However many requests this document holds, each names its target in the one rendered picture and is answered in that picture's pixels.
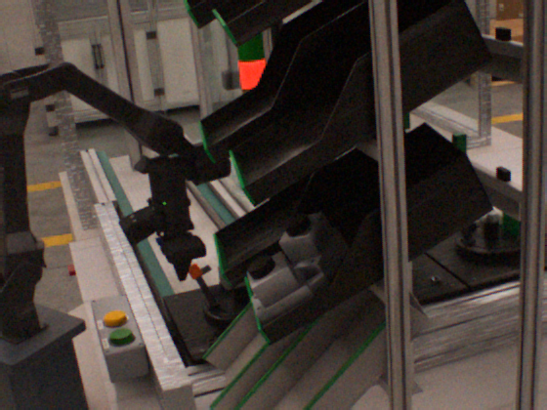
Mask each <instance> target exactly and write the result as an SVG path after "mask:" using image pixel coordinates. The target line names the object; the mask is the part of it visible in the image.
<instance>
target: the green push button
mask: <svg viewBox="0 0 547 410"><path fill-rule="evenodd" d="M109 337H110V342H111V343H113V344H116V345H125V344H128V343H129V342H130V341H131V340H132V339H133V332H132V330H129V329H125V328H119V329H116V330H114V331H112V332H111V333H110V334H109Z"/></svg>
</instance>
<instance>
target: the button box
mask: <svg viewBox="0 0 547 410"><path fill-rule="evenodd" d="M91 308H92V313H93V317H94V321H95V326H96V330H97V334H98V338H99V341H100V345H101V349H102V353H103V356H104V359H105V366H106V370H107V373H108V376H109V380H110V382H111V383H116V382H120V381H123V380H127V379H129V380H130V379H134V378H138V377H141V376H144V375H147V374H150V367H149V362H148V356H147V347H146V344H145V341H144V338H143V336H142V333H141V331H140V328H139V326H138V323H137V320H136V317H135V315H134V312H133V311H132V308H131V306H130V303H129V300H128V297H127V295H126V294H120V295H116V296H113V297H108V298H104V299H100V300H93V301H91ZM114 310H122V311H124V312H125V313H126V317H127V319H126V321H125V322H124V323H123V324H121V325H118V326H115V325H106V323H105V315H106V314H107V313H109V312H111V311H114ZM119 328H125V329H129V330H132V332H133V339H132V340H131V341H130V342H129V343H128V344H125V345H116V344H113V343H111V342H110V337H109V334H110V333H111V332H112V331H114V330H116V329H119Z"/></svg>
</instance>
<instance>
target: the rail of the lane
mask: <svg viewBox="0 0 547 410"><path fill-rule="evenodd" d="M94 208H95V213H96V218H97V223H98V229H99V232H100V238H101V241H102V244H103V247H104V250H105V255H106V257H107V260H108V263H109V265H110V268H111V271H112V276H113V280H114V283H115V285H116V288H117V290H118V293H119V295H120V294H126V295H127V297H128V300H129V303H130V306H131V308H132V311H133V312H134V315H135V317H136V320H137V323H138V326H139V328H140V331H141V333H142V336H143V338H144V341H145V344H146V347H147V356H148V362H149V367H150V374H148V376H149V379H150V382H151V384H152V387H153V389H154V392H155V395H156V398H157V400H158V403H159V406H160V409H161V410H196V406H195V400H194V394H193V388H192V383H191V380H190V378H189V375H188V373H187V371H186V368H185V366H184V364H183V362H182V360H181V358H180V356H179V354H178V352H177V350H176V347H175V345H176V344H178V343H179V339H178V335H177V333H176V331H175V328H174V326H173V324H172V322H171V320H165V323H164V321H163V319H162V317H161V315H160V313H159V310H158V307H157V304H156V301H155V299H154V297H153V295H152V293H151V292H150V290H149V287H148V285H147V281H146V279H145V277H144V274H143V272H142V270H141V268H140V265H139V264H138V262H137V259H136V257H135V255H134V253H133V250H132V248H131V246H130V244H129V242H128V240H127V239H126V237H125V233H124V232H123V230H122V229H121V227H120V225H119V221H120V220H119V218H118V216H117V213H116V211H115V209H114V206H113V204H112V203H111V201H108V202H105V205H102V203H96V204H94Z"/></svg>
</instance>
